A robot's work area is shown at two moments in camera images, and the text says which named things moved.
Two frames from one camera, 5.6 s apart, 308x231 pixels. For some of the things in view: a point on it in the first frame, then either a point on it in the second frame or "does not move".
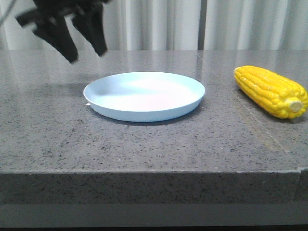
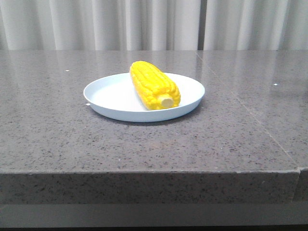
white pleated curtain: x=178 y=25 does not move
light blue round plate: x=143 y=96 does not move
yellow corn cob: x=282 y=97 -> x=155 y=90
